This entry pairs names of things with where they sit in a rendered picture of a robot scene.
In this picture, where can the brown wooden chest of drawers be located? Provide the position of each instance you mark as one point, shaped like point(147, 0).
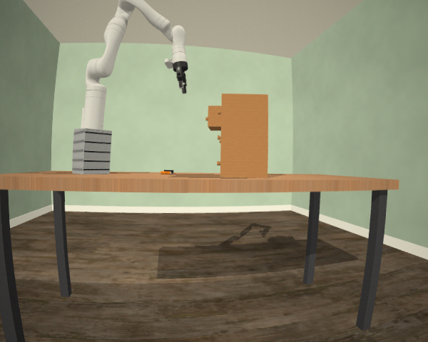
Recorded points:
point(244, 135)

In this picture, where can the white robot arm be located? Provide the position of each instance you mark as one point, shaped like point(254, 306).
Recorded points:
point(97, 68)

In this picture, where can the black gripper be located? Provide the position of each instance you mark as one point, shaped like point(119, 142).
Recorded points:
point(180, 72)

